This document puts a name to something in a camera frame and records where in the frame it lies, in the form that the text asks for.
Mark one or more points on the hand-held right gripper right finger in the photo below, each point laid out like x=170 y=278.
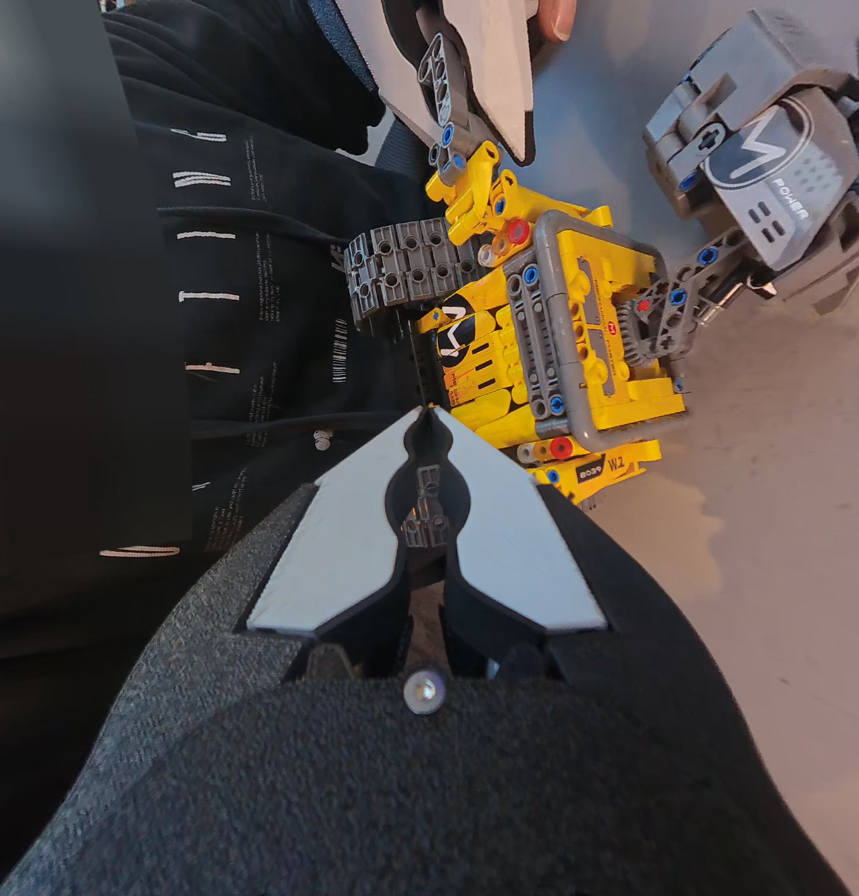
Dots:
x=527 y=560

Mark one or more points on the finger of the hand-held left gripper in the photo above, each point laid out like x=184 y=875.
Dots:
x=384 y=42
x=499 y=63

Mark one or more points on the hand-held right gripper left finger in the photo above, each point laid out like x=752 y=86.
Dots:
x=324 y=560

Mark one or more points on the dark grey brick connector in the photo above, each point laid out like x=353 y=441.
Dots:
x=424 y=525

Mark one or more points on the yellow tracked brick robot model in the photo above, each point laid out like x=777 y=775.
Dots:
x=485 y=364

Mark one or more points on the person in black hoodie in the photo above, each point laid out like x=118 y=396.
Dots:
x=296 y=245

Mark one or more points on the grey robot model head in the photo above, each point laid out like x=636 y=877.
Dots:
x=765 y=154

